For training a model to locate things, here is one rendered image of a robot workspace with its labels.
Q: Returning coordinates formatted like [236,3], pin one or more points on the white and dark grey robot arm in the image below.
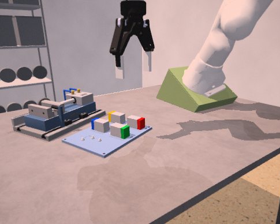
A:
[235,20]

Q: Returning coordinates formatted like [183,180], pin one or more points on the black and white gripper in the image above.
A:
[131,24]

